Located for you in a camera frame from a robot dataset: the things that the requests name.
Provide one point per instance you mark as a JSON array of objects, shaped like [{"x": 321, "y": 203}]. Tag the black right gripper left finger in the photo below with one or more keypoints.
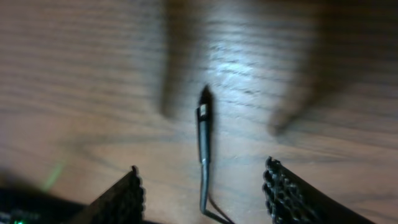
[{"x": 122, "y": 203}]

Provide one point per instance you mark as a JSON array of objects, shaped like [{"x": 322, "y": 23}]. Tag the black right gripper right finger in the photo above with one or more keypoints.
[{"x": 292, "y": 200}]

